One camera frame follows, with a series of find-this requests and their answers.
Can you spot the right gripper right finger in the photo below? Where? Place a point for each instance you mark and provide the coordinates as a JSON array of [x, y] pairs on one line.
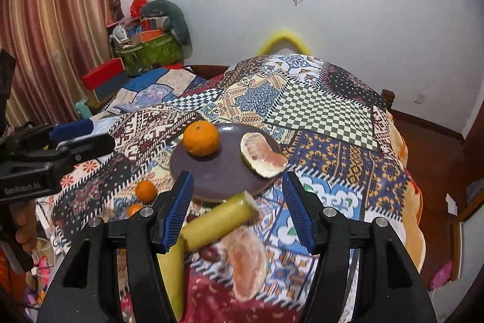
[[324, 232]]

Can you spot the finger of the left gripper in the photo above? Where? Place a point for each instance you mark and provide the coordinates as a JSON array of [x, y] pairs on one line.
[[71, 130], [85, 149]]

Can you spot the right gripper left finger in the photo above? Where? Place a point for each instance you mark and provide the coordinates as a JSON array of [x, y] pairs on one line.
[[150, 232]]

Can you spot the small orange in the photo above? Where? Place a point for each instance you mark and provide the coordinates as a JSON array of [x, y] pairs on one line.
[[146, 191], [132, 209]]

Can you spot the long sugarcane piece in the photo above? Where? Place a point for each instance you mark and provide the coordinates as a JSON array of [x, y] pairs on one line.
[[172, 267]]

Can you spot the peeled pomelo segment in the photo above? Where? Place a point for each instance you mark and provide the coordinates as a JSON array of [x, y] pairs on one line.
[[248, 258]]

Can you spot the short sugarcane piece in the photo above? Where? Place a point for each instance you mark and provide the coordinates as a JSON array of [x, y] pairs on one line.
[[220, 221]]

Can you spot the pomelo wedge with rind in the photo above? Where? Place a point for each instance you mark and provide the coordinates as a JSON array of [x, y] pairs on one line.
[[260, 157]]

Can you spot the large orange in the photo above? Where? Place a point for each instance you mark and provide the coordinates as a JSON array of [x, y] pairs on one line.
[[201, 139]]

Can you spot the person's left hand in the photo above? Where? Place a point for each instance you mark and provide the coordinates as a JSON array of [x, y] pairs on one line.
[[25, 219]]

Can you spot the red box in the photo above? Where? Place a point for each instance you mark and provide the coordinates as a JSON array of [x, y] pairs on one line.
[[102, 74]]

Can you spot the patchwork patterned bedspread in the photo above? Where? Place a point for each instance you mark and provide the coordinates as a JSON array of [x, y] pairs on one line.
[[332, 128]]

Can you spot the purple ceramic plate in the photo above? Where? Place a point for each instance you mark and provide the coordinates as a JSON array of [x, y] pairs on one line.
[[223, 174]]

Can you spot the green fabric storage box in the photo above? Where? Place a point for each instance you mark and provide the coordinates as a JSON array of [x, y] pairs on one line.
[[161, 51]]

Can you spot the striped red gold curtain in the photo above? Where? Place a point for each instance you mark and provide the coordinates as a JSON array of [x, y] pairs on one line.
[[55, 43]]

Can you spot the grey plush toy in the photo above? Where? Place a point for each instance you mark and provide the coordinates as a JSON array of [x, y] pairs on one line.
[[176, 25]]

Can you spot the yellow foam tube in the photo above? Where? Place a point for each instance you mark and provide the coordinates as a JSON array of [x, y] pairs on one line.
[[284, 36]]

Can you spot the wall power socket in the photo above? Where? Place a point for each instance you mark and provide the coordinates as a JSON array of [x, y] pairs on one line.
[[420, 98]]

